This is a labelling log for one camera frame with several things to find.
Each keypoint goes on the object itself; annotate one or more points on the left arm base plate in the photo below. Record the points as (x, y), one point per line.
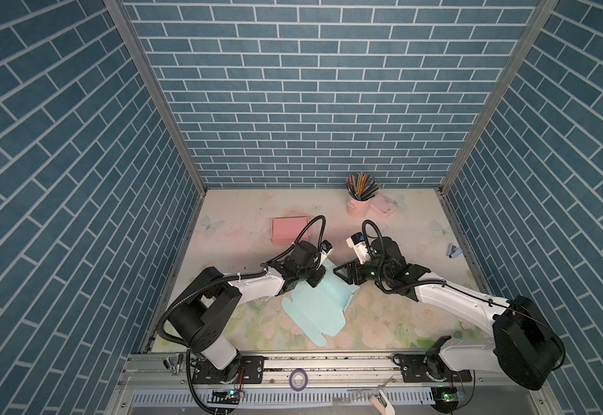
(242, 370)

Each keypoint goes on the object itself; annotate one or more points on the coloured pencils bundle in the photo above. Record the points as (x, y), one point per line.
(362, 186)

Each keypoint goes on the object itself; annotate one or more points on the small blue clip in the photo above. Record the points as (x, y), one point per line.
(454, 251)

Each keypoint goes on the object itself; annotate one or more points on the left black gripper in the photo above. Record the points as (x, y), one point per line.
(316, 279)

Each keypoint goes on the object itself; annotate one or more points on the pink pencil case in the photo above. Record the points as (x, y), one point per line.
(382, 206)

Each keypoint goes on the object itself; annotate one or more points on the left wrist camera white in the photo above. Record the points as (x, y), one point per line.
(325, 250)

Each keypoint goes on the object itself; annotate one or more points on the pink paper box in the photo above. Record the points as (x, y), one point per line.
(285, 230)

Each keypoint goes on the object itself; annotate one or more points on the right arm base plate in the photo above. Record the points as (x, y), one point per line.
(418, 368)

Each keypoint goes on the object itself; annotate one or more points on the light blue paper box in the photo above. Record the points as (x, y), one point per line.
(319, 311)

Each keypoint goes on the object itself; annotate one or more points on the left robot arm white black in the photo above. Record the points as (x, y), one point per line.
(197, 318)

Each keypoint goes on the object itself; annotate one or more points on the white tool on rail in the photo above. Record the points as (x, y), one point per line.
(377, 398)

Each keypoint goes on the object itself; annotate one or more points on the pink metal pencil cup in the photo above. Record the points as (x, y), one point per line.
(357, 208)

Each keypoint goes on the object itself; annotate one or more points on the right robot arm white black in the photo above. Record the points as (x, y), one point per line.
(519, 344)

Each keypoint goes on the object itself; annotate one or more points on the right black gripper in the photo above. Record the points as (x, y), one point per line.
(351, 269)

